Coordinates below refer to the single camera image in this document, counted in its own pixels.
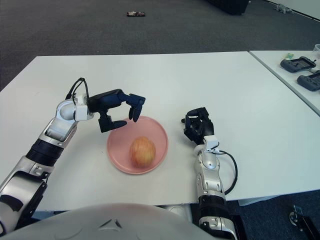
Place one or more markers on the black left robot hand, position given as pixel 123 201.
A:
pixel 105 101

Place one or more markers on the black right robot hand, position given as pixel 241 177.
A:
pixel 202 127

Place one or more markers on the red yellow apple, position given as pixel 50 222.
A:
pixel 142 152

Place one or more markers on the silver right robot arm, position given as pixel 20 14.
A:
pixel 211 176

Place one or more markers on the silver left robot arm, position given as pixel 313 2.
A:
pixel 55 127

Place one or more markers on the pink round plate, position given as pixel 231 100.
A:
pixel 120 155

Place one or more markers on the flat dark floor object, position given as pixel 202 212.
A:
pixel 135 14

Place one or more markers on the green packet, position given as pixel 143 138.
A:
pixel 289 56

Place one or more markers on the grey handheld controller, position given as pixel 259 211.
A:
pixel 310 82
pixel 297 65

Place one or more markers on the grey robot torso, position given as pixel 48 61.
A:
pixel 100 222

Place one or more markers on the black cabinet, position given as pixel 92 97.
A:
pixel 228 7

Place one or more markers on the black caster wheel stand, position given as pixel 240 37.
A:
pixel 303 222

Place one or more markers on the clear plastic cup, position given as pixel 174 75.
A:
pixel 317 49

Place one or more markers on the grey toy figure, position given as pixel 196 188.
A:
pixel 283 8

